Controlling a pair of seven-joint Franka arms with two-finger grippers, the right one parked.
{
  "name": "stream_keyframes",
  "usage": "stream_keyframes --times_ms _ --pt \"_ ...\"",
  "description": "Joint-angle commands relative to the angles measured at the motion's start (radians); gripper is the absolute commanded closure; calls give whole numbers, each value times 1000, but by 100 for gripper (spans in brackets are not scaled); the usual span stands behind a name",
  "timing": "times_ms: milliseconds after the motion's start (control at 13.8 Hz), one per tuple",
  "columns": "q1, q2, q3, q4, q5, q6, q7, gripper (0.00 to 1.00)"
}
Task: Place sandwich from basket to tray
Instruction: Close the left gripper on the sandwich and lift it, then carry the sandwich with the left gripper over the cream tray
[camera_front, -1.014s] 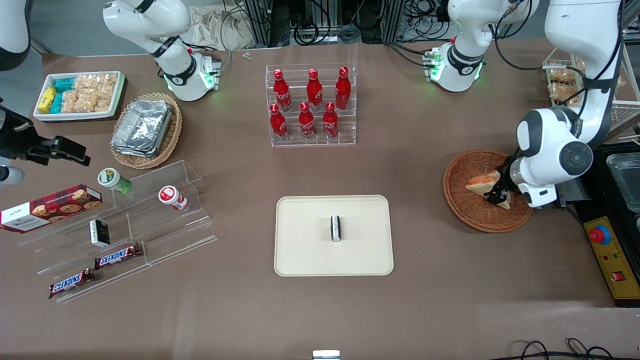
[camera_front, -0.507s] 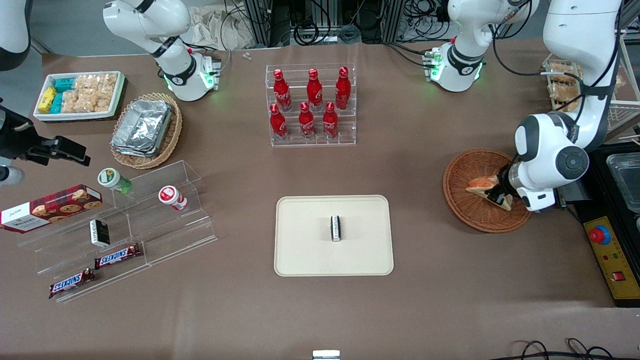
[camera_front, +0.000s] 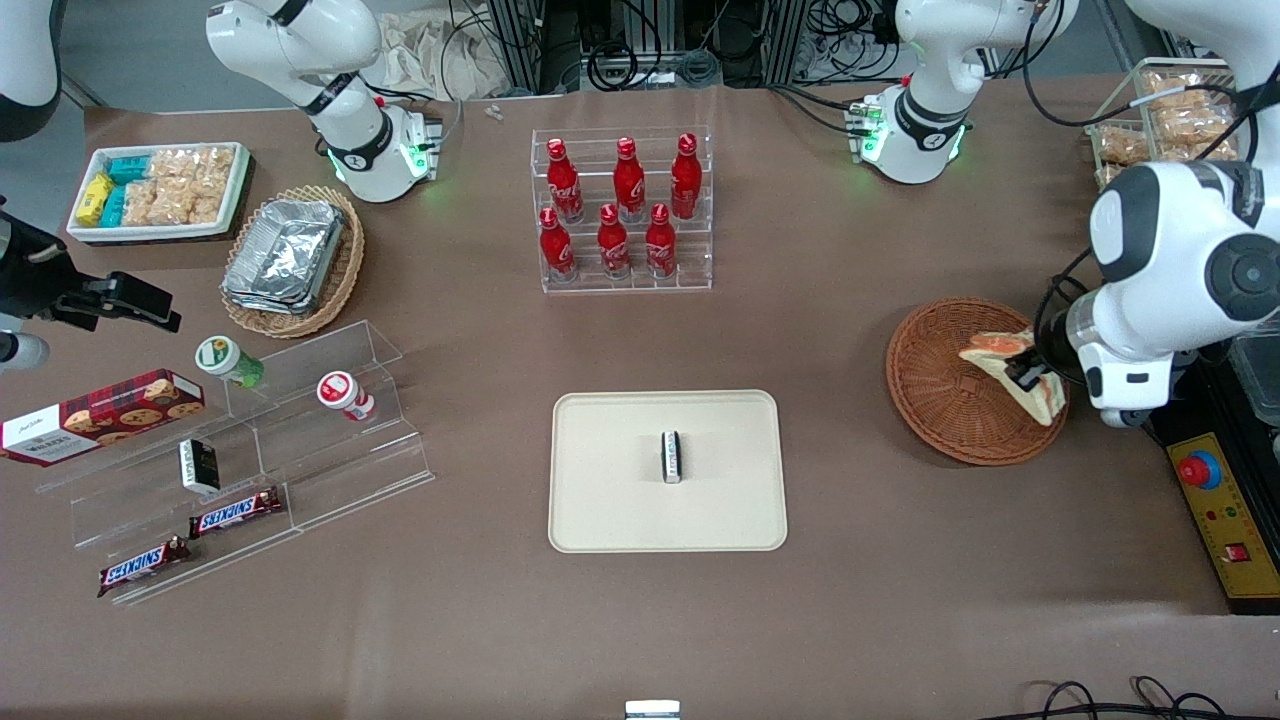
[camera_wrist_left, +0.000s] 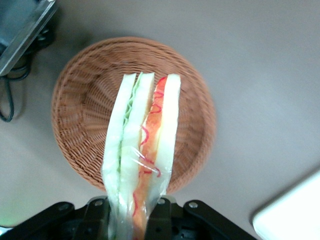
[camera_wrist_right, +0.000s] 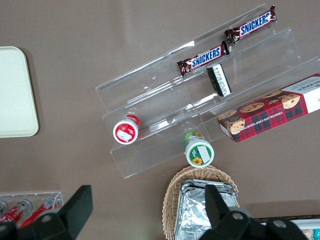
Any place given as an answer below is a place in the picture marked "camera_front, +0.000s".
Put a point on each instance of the teal snack packet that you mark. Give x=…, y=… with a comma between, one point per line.
x=113, y=206
x=128, y=169

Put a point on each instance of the brown snickers bar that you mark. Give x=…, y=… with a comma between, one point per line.
x=143, y=567
x=235, y=513

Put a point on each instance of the green drink bottle white lid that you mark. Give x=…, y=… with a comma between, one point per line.
x=225, y=358

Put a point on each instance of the clear bag of pastries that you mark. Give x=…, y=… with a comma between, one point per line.
x=1190, y=115
x=1120, y=148

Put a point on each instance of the beige rectangular tray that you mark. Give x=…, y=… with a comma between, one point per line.
x=610, y=480

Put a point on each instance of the red white drink bottle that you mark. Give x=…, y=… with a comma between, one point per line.
x=342, y=392

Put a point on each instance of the small black white box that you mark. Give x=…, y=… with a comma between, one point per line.
x=671, y=458
x=198, y=466

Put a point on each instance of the beige cloth bag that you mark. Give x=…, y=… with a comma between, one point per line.
x=440, y=55

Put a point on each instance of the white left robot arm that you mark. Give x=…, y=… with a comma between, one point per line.
x=1160, y=240

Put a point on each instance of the yellow black control box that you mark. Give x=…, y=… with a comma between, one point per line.
x=1225, y=520

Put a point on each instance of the clear acrylic stepped shelf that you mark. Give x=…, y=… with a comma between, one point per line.
x=330, y=470

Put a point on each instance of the oval brown wicker basket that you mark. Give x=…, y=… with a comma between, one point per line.
x=345, y=270

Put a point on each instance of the round brown wicker basket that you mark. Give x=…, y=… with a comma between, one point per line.
x=930, y=390

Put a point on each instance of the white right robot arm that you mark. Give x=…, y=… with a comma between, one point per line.
x=340, y=140

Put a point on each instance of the white rectangular bin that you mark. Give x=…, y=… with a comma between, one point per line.
x=238, y=190

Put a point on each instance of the yellow snack packet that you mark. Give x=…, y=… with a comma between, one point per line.
x=95, y=198

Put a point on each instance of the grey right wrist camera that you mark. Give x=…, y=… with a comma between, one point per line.
x=22, y=352

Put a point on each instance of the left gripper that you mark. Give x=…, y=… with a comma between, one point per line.
x=1049, y=352

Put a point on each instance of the triangular sandwich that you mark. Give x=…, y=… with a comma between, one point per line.
x=1000, y=345

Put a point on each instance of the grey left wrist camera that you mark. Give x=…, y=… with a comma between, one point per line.
x=1125, y=416

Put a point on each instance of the aluminium foil tray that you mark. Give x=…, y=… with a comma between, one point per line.
x=285, y=255

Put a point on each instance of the red tartan cookie box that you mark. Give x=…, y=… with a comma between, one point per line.
x=100, y=415

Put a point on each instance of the clear bag of crackers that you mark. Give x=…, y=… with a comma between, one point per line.
x=170, y=205
x=195, y=168

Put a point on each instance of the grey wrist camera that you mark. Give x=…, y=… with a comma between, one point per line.
x=1125, y=416
x=22, y=352

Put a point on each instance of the clear acrylic bottle rack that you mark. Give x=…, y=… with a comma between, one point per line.
x=700, y=270

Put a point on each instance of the small white device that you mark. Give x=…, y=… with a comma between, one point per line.
x=652, y=710

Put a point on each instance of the clear plastic container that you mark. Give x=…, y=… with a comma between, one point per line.
x=1262, y=380

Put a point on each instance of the red cola bottle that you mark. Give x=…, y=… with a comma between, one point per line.
x=660, y=245
x=612, y=245
x=628, y=182
x=564, y=185
x=686, y=180
x=556, y=248

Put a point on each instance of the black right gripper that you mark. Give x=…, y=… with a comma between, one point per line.
x=32, y=284

